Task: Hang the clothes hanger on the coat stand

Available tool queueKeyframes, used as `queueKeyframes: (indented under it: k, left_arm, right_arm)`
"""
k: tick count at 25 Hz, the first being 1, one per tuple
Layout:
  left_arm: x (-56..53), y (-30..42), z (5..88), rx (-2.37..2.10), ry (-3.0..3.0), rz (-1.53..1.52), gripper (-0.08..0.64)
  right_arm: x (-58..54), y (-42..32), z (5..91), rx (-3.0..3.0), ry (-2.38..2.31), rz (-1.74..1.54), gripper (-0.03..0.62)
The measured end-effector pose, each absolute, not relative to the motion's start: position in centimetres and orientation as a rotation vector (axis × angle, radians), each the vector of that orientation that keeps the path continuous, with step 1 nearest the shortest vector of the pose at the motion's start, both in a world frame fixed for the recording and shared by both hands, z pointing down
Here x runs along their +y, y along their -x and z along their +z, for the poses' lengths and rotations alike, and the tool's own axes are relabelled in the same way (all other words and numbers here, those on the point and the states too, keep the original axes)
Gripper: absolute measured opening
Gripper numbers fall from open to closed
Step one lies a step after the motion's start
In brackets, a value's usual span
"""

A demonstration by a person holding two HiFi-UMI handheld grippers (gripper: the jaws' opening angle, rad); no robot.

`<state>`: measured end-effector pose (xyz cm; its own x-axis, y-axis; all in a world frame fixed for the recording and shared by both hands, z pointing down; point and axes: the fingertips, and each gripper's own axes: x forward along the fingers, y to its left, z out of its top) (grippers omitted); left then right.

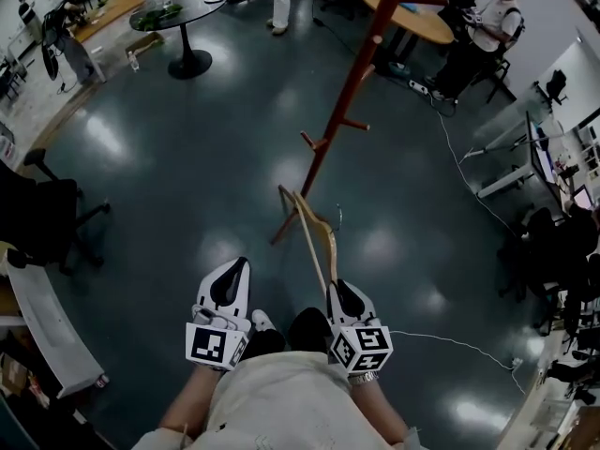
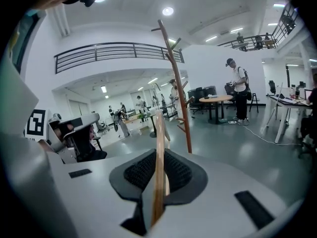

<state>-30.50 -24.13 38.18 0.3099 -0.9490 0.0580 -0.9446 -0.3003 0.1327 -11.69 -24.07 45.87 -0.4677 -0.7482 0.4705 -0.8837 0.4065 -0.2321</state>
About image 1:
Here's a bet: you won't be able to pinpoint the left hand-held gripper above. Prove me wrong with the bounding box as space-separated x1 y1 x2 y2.
185 256 255 372

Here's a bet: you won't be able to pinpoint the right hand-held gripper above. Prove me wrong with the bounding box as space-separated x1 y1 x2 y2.
325 278 395 375

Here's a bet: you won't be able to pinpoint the wooden clothes hanger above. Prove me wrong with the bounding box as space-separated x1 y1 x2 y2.
292 189 347 299

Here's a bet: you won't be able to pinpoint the red-brown wooden coat stand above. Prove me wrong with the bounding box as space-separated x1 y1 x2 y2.
269 0 451 247

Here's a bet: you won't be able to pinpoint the person's right forearm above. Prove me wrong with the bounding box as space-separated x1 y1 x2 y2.
349 378 410 445

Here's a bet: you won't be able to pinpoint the person's left forearm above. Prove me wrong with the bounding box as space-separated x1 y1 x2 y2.
157 367 222 443

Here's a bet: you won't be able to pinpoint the person's white shoe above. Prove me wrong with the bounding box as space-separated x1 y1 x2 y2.
250 308 278 333

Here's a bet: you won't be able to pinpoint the person's black trousers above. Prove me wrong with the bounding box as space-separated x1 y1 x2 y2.
241 306 333 361

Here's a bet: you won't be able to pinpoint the person's white shirt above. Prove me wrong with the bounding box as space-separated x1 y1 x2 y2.
132 350 426 450

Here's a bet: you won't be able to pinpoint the white curved counter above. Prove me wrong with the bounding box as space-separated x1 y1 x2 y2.
5 249 107 398

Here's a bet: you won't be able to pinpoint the black office chair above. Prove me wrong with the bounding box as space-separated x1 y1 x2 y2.
0 147 113 277

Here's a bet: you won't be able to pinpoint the white desk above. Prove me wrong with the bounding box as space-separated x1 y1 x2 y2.
468 110 566 202

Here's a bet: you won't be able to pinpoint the group of black office chairs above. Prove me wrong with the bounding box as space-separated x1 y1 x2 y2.
495 202 600 339

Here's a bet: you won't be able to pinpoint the cardboard box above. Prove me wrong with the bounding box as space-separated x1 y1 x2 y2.
127 31 166 59

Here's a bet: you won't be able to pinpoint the black chair with wooden legs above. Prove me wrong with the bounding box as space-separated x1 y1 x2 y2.
472 56 518 105

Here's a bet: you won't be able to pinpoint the green vegetables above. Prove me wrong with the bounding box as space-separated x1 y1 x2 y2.
134 4 185 33

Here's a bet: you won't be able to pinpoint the round wooden table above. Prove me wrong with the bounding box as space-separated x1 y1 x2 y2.
359 0 456 47

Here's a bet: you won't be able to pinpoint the small black swivel chair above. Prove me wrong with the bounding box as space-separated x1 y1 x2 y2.
545 68 569 106

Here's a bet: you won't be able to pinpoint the rectangular wooden table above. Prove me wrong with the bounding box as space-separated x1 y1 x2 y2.
68 0 147 84

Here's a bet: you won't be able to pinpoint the thin white floor cable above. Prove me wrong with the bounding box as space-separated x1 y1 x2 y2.
388 329 527 396

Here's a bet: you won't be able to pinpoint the long white floor cable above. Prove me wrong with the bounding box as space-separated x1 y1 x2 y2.
427 92 529 236

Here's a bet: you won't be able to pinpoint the black round pedestal table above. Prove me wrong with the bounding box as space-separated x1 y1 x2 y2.
127 0 230 81

